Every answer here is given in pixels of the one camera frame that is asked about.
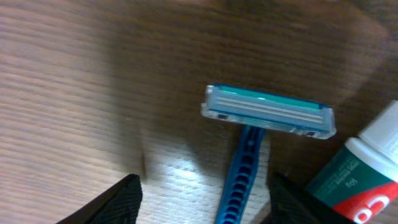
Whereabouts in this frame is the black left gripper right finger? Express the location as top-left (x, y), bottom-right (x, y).
top-left (264, 173), bottom-right (354, 224)

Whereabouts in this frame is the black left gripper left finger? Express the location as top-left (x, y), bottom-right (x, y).
top-left (57, 174), bottom-right (143, 224)

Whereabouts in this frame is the Colgate toothpaste tube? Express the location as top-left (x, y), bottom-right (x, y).
top-left (305, 100), bottom-right (397, 223)

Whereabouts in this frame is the blue disposable razor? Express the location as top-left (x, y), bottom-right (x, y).
top-left (201, 83), bottom-right (336, 224)

